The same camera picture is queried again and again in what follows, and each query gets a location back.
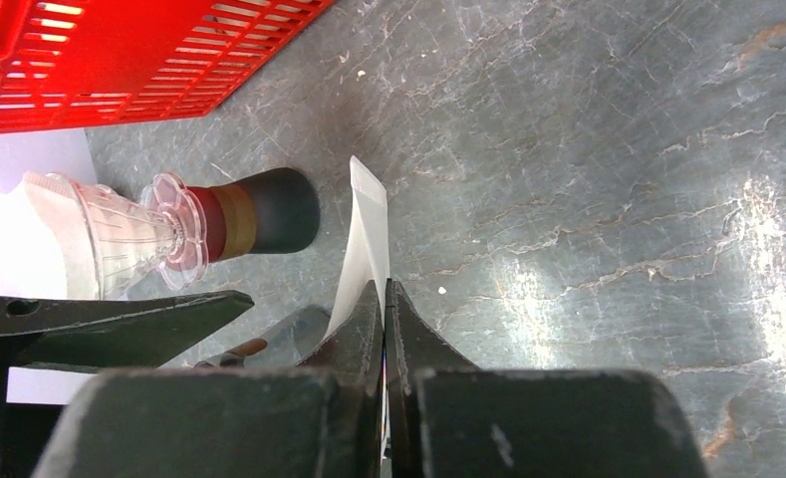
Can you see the white paper coffee filter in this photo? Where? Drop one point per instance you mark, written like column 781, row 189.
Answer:
column 45, row 247
column 367, row 254

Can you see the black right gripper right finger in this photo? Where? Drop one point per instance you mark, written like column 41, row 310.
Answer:
column 452, row 418

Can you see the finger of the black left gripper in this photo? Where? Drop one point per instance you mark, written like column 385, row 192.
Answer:
column 101, row 334

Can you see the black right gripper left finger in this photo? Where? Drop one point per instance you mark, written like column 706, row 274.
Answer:
column 321, row 417

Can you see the red and black coffee server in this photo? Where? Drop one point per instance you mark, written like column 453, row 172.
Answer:
column 273, row 212

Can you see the clear glass coffee dripper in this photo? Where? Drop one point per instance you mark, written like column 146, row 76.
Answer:
column 109, row 243

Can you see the red plastic shopping basket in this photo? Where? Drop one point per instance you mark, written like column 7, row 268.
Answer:
column 67, row 64

